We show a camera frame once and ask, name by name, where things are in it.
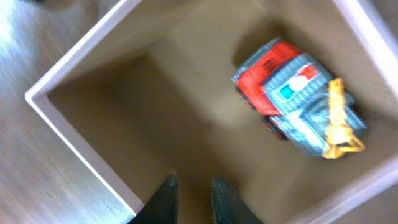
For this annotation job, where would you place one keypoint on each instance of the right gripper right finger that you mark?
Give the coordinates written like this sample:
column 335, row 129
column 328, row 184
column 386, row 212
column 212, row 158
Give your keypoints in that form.
column 227, row 205

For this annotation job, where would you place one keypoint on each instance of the red grey toy truck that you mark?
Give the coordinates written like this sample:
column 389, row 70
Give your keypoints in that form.
column 300, row 100

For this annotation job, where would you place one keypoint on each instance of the pink cardboard box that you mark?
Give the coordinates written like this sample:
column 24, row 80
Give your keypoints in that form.
column 147, row 92

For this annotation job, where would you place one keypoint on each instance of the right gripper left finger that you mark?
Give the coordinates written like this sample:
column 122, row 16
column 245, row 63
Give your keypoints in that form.
column 162, row 208

